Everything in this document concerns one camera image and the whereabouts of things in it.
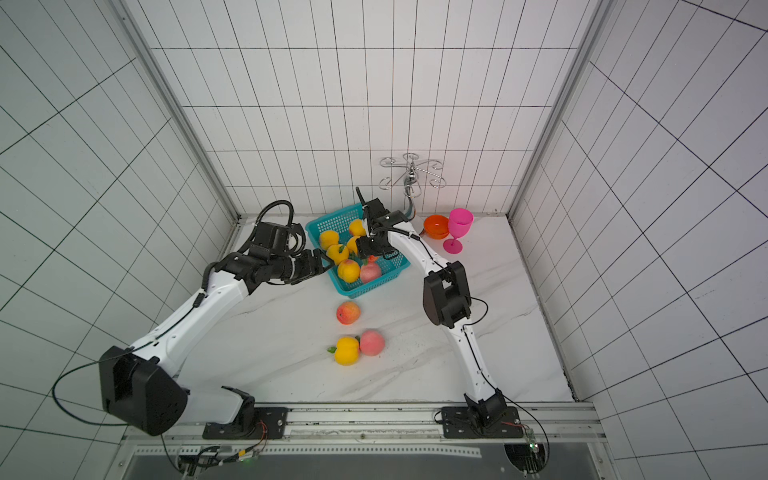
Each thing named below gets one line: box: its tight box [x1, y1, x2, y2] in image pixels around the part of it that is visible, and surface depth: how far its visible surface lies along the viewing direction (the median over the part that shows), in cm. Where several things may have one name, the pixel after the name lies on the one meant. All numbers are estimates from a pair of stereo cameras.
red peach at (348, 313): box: [336, 301, 361, 325], surface depth 89 cm
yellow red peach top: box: [337, 259, 361, 284], surface depth 98 cm
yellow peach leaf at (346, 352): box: [327, 336, 359, 366], surface depth 82 cm
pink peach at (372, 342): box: [360, 329, 385, 356], surface depth 83 cm
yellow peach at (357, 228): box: [350, 219, 366, 237], surface depth 112 cm
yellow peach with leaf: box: [320, 230, 339, 250], surface depth 107 cm
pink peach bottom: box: [360, 255, 381, 284], surface depth 97 cm
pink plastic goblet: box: [443, 208, 474, 255], surface depth 102 cm
